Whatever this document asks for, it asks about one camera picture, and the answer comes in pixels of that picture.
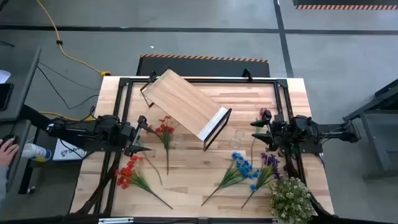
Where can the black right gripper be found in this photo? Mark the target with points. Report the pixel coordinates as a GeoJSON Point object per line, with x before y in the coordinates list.
{"type": "Point", "coordinates": [280, 130]}

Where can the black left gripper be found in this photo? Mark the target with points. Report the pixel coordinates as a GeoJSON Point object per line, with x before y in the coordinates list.
{"type": "Point", "coordinates": [130, 135]}

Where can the short red flower spray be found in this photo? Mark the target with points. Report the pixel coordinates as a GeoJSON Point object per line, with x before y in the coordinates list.
{"type": "Point", "coordinates": [165, 129]}

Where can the clear glass vase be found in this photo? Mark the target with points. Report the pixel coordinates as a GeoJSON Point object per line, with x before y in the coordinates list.
{"type": "Point", "coordinates": [237, 139]}
{"type": "Point", "coordinates": [179, 142]}

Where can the purple flower spray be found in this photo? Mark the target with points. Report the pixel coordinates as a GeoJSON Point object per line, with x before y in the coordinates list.
{"type": "Point", "coordinates": [270, 161]}

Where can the orange artificial tulip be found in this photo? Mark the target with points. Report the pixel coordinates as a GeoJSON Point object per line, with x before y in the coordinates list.
{"type": "Point", "coordinates": [154, 169]}

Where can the long red flower spray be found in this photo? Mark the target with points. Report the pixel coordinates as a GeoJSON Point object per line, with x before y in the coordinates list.
{"type": "Point", "coordinates": [127, 172]}

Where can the blue flower spray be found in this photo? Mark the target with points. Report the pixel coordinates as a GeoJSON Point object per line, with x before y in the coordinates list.
{"type": "Point", "coordinates": [242, 165]}

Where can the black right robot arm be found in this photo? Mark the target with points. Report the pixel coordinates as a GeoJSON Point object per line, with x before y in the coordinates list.
{"type": "Point", "coordinates": [314, 130]}

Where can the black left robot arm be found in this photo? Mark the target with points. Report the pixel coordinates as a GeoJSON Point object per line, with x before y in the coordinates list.
{"type": "Point", "coordinates": [102, 133]}

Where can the white printed box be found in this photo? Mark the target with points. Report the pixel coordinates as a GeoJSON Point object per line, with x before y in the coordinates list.
{"type": "Point", "coordinates": [66, 153]}

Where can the white green flower bush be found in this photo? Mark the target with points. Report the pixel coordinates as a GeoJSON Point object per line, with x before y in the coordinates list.
{"type": "Point", "coordinates": [290, 200]}

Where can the black mat with striped edge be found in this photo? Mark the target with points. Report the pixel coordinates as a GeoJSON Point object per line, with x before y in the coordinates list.
{"type": "Point", "coordinates": [342, 2]}
{"type": "Point", "coordinates": [202, 67]}

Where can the white spray can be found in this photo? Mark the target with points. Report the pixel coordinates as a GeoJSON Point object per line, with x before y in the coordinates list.
{"type": "Point", "coordinates": [35, 152]}

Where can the black diagonal support beam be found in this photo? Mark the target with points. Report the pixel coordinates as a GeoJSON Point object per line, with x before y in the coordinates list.
{"type": "Point", "coordinates": [34, 116]}

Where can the desk caster wheel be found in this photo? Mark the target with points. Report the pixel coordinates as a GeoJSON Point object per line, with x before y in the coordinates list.
{"type": "Point", "coordinates": [30, 190]}

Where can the grey keyboard tray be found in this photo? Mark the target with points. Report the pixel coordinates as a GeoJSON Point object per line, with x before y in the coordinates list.
{"type": "Point", "coordinates": [14, 130]}

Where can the black computer mouse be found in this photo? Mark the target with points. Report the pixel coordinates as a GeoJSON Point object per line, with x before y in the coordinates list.
{"type": "Point", "coordinates": [9, 137]}

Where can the grey desk top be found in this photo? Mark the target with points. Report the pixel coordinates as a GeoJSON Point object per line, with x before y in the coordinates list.
{"type": "Point", "coordinates": [18, 84]}

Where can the person's hand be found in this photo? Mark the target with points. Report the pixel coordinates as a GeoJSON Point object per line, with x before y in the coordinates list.
{"type": "Point", "coordinates": [7, 154]}

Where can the white paper sheet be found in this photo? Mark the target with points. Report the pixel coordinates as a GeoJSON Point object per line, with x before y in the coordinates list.
{"type": "Point", "coordinates": [3, 76]}

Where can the wooden shelf with black frame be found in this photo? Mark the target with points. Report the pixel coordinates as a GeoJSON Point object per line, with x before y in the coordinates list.
{"type": "Point", "coordinates": [183, 102]}

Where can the black frame clamp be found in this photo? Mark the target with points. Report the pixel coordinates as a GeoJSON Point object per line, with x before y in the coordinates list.
{"type": "Point", "coordinates": [247, 75]}
{"type": "Point", "coordinates": [153, 76]}

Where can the black metal table frame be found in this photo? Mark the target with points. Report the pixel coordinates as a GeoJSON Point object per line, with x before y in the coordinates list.
{"type": "Point", "coordinates": [202, 81]}

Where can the silver metal bracket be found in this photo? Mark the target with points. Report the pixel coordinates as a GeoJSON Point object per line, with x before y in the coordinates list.
{"type": "Point", "coordinates": [115, 220]}

